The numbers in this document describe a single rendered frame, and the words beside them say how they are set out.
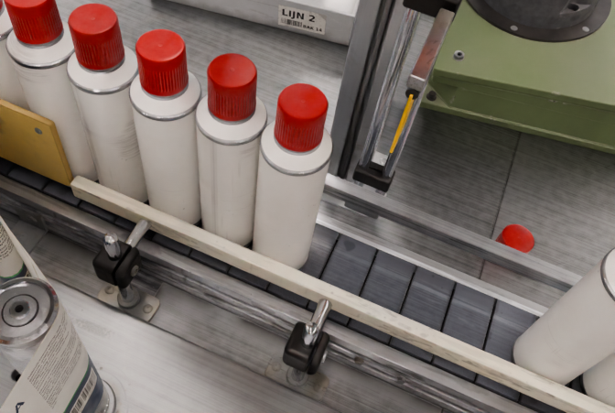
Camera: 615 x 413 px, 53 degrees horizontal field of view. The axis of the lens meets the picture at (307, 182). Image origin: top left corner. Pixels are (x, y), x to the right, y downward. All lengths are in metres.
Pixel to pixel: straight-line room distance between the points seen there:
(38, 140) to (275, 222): 0.21
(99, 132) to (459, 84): 0.42
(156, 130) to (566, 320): 0.33
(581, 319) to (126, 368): 0.34
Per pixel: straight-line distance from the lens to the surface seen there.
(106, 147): 0.52
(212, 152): 0.45
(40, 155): 0.59
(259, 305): 0.55
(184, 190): 0.53
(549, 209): 0.74
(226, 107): 0.42
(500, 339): 0.58
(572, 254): 0.72
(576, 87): 0.77
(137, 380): 0.53
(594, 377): 0.58
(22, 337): 0.35
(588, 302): 0.47
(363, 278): 0.57
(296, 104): 0.40
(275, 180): 0.44
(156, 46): 0.44
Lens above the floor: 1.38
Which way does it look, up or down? 55 degrees down
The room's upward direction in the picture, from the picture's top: 11 degrees clockwise
